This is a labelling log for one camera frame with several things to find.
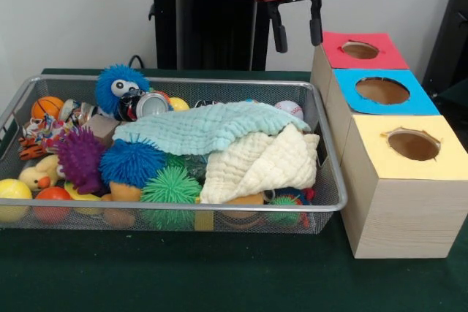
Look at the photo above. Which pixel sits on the mint green cloth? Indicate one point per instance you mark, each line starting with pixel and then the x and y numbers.
pixel 204 129

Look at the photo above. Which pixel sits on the orange tiger plush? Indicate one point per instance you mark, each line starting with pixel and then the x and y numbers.
pixel 31 149

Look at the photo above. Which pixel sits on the silver mesh bin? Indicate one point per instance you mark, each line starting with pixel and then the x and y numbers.
pixel 234 226

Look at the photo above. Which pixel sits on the wooden box with three holes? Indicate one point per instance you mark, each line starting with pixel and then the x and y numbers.
pixel 402 217

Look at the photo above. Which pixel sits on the white baseball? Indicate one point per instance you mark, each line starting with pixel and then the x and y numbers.
pixel 290 109

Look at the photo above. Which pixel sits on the cream cloth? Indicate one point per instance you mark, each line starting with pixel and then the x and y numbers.
pixel 263 166

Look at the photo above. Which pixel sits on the crushed soda can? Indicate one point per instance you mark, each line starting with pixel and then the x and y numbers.
pixel 151 105

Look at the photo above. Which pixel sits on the green cloth covered side table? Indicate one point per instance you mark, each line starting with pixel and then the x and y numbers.
pixel 453 100

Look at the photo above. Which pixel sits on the blue fuzzy ball with eyes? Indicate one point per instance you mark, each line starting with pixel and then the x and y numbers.
pixel 108 87

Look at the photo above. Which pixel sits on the green spiky ball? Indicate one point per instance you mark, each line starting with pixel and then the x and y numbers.
pixel 170 188

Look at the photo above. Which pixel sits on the blue spiky ball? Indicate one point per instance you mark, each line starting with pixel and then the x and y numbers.
pixel 131 162

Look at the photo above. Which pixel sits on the purple spiky ball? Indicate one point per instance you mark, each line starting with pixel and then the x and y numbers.
pixel 80 158

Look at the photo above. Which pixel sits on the orange basketball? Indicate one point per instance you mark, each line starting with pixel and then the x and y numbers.
pixel 47 107

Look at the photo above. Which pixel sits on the dark green table cloth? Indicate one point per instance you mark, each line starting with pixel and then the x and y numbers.
pixel 183 275

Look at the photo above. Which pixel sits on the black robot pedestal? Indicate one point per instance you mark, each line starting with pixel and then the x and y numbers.
pixel 204 34

